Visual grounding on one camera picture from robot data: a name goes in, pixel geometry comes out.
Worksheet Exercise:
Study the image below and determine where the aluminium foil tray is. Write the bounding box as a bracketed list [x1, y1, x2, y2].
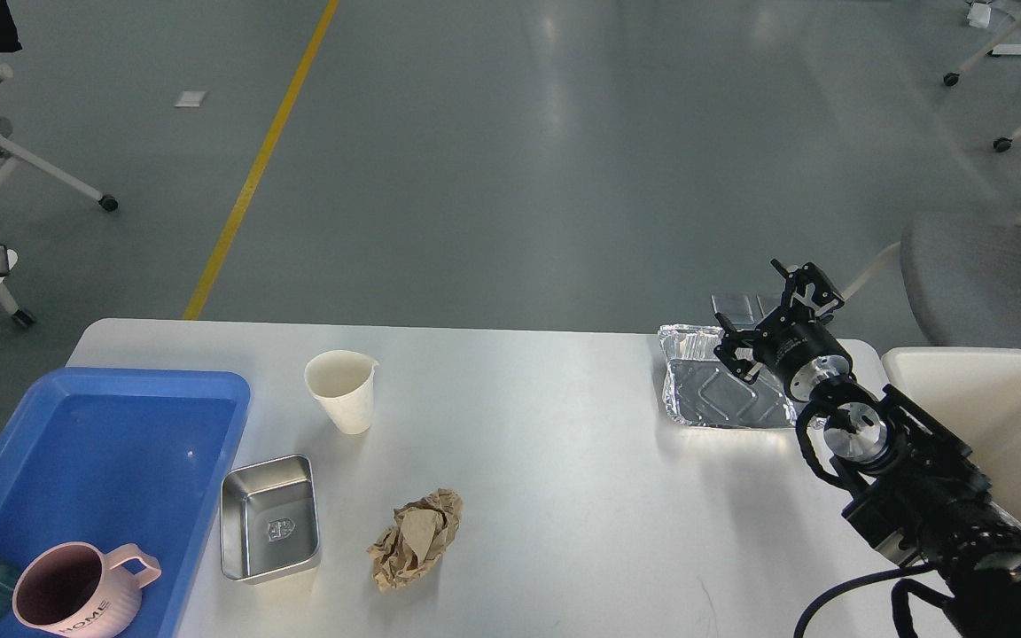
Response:
[658, 324, 797, 431]

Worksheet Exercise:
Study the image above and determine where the pink mug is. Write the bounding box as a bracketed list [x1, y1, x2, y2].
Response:
[12, 541, 162, 637]

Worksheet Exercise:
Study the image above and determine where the white paper cup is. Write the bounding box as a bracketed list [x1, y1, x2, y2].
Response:
[304, 350, 379, 435]

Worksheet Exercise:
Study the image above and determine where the grey office chair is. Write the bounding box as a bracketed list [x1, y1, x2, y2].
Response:
[838, 211, 1021, 353]

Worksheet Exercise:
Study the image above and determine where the floor outlet plate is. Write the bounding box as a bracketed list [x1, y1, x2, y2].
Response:
[712, 293, 768, 326]

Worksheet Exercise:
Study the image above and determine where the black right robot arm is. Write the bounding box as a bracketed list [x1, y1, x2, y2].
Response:
[714, 261, 1021, 637]

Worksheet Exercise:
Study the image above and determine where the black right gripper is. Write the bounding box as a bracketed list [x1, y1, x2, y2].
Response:
[714, 259, 853, 403]

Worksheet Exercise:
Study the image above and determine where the white plastic bin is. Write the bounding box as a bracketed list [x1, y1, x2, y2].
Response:
[882, 346, 1021, 522]

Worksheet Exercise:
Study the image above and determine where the crumpled brown paper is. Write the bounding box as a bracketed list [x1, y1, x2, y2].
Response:
[366, 488, 464, 591]

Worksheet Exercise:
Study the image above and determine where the blue plastic tray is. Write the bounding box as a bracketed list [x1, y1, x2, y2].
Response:
[0, 367, 251, 637]

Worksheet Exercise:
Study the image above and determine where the steel rectangular container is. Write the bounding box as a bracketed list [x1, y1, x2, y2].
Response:
[220, 454, 321, 585]

